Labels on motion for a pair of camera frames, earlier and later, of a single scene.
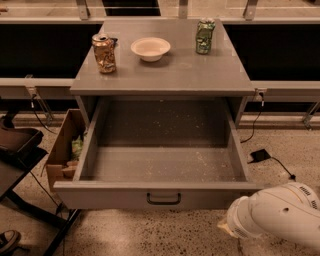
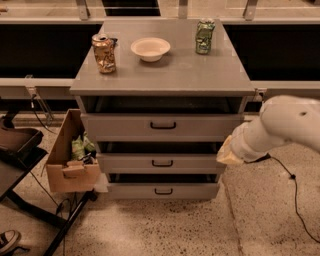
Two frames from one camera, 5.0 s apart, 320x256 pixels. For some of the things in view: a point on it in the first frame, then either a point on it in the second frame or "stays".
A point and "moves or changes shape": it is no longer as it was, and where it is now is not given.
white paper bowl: x=150 y=48 stays
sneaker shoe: x=8 y=240 stays
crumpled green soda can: x=204 y=36 stays
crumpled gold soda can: x=104 y=48 stays
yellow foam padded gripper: x=236 y=220 → x=238 y=144
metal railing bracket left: x=29 y=78 stays
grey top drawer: x=159 y=153 moves or changes shape
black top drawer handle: x=164 y=202 → x=162 y=127
